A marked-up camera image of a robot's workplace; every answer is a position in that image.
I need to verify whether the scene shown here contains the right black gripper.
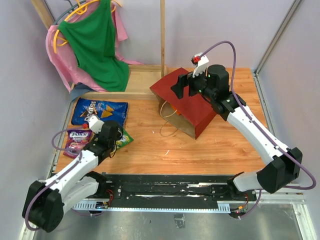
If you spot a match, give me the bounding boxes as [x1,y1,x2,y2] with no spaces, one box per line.
[170,65,216,101]

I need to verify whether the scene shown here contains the yellow green candy bag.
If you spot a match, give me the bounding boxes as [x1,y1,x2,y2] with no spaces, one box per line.
[115,129,134,149]

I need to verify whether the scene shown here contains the blue Doritos chip bag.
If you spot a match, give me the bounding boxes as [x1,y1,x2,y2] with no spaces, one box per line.
[71,98,129,126]

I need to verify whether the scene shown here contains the red brown paper bag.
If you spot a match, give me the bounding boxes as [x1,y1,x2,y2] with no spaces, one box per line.
[149,67,217,140]

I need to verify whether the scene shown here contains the purple Tops candy bag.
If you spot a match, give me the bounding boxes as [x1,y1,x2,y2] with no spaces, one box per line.
[63,129,92,159]

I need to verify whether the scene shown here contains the orange Tops candy bag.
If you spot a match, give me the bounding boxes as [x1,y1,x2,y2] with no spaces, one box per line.
[171,105,181,116]

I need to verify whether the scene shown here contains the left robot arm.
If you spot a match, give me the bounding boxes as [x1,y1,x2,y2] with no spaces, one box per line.
[22,116,124,233]

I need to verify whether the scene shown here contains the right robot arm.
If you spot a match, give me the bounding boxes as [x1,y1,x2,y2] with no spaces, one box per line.
[171,64,303,200]

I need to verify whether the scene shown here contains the wooden clothes rack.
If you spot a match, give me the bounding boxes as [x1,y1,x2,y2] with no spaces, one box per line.
[31,0,168,101]

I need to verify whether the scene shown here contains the blue grey cloth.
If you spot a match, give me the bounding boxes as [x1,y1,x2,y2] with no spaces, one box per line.
[70,83,94,102]

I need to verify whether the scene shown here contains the green shirt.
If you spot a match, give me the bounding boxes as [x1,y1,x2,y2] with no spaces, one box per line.
[58,0,130,92]

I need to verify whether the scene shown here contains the yellow clothes hanger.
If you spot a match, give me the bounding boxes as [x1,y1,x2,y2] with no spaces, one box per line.
[53,0,123,54]

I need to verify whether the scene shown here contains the dark green clothes hanger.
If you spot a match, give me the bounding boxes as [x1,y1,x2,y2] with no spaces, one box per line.
[53,0,79,25]

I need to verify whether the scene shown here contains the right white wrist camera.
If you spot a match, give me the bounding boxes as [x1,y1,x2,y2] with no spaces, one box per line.
[191,52,209,78]

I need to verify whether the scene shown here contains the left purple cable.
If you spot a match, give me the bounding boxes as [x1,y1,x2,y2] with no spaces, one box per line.
[24,126,106,231]

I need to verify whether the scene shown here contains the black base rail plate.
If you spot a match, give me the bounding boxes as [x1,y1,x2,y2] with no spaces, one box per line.
[66,173,258,211]

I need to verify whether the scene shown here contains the aluminium frame post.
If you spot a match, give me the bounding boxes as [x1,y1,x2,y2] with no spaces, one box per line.
[254,0,305,75]

